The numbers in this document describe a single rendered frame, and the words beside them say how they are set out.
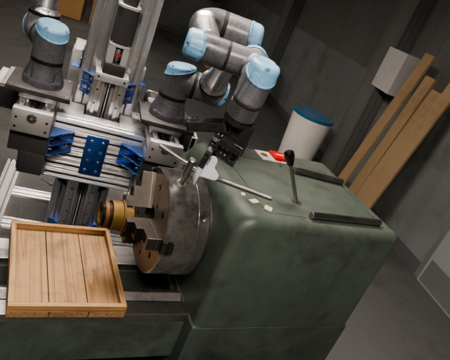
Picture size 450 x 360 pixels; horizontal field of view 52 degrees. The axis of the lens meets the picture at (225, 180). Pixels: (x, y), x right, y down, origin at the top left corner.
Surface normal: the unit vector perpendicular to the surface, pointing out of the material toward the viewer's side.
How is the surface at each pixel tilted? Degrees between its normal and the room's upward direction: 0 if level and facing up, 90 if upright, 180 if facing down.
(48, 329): 90
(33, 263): 0
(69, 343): 90
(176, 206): 42
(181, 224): 58
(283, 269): 90
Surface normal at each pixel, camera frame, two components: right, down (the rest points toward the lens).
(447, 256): -0.91, -0.21
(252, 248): 0.34, 0.51
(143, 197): 0.47, -0.04
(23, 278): 0.35, -0.84
